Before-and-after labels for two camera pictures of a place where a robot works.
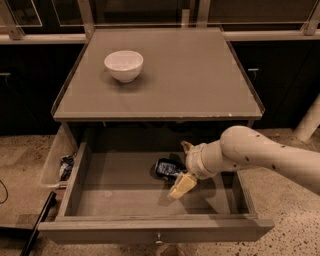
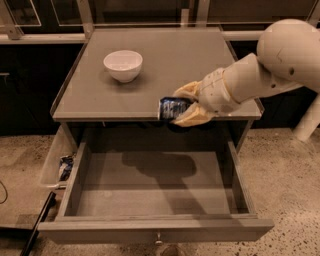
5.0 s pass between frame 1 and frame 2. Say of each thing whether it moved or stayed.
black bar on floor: stayed
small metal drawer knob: stayed
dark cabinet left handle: stayed
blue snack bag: stayed
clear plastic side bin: stayed
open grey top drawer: stayed
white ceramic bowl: stayed
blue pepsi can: moved
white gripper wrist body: moved
